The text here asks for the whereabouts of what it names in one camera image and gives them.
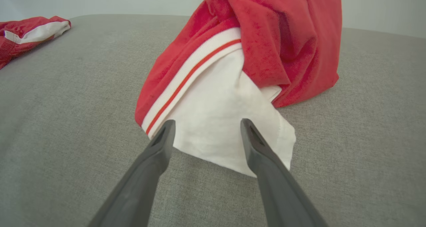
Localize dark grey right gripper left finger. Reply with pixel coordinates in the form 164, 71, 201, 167
87, 119, 176, 227

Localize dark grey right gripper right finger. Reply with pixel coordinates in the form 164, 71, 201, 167
240, 118, 329, 227

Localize red Bulls basketball jersey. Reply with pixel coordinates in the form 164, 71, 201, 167
135, 0, 343, 178

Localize grey fabric sofa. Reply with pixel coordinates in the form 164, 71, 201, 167
0, 14, 426, 227

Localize red white shorts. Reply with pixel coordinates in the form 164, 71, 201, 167
0, 16, 71, 70

